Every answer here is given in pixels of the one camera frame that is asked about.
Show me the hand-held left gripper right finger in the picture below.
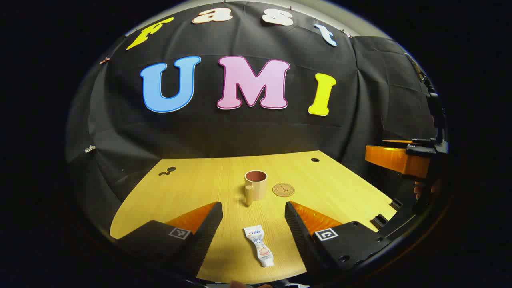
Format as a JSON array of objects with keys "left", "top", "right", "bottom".
[{"left": 285, "top": 201, "right": 392, "bottom": 280}]

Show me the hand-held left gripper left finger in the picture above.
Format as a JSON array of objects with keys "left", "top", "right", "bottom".
[{"left": 116, "top": 201, "right": 224, "bottom": 280}]

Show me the white toothpaste tube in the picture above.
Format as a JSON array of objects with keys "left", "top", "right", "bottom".
[{"left": 243, "top": 225, "right": 275, "bottom": 268}]

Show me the round cork coaster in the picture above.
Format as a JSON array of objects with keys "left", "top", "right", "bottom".
[{"left": 272, "top": 183, "right": 295, "bottom": 198}]

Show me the beige cup with handle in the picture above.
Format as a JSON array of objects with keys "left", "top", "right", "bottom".
[{"left": 244, "top": 170, "right": 268, "bottom": 206}]

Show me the wooden desktop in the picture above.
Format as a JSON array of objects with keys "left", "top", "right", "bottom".
[{"left": 109, "top": 150, "right": 397, "bottom": 284}]

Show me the black backdrop cloth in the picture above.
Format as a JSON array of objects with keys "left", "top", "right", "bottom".
[{"left": 66, "top": 2, "right": 440, "bottom": 236}]

